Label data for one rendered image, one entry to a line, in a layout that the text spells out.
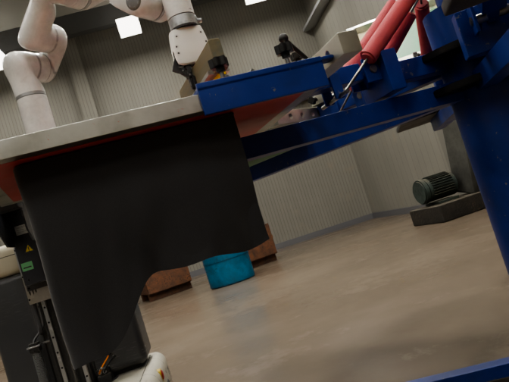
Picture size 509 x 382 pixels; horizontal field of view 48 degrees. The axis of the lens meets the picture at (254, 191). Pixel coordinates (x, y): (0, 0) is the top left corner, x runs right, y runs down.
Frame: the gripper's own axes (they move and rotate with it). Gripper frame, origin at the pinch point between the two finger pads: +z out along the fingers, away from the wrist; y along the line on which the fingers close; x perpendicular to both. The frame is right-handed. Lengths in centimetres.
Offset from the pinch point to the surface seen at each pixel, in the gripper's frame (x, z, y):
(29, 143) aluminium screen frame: 30, 12, 45
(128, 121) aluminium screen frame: 29.6, 12.6, 25.8
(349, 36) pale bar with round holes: 34.6, 6.1, -26.1
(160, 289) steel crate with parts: -778, 101, -66
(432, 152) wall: -616, 20, -511
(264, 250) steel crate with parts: -752, 92, -242
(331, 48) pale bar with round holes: 30.1, 6.8, -23.3
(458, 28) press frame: 27, 8, -62
